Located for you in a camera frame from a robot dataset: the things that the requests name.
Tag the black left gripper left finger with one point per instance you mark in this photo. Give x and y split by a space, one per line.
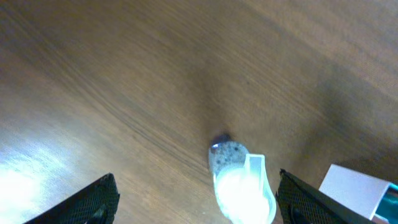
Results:
97 203

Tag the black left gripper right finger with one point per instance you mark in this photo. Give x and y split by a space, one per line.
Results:
299 202

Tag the clear spray bottle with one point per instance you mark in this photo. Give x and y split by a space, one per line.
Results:
242 190

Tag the teal mouthwash bottle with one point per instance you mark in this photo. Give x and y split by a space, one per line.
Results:
388 205

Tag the white open cardboard box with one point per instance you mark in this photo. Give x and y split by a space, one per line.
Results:
357 191

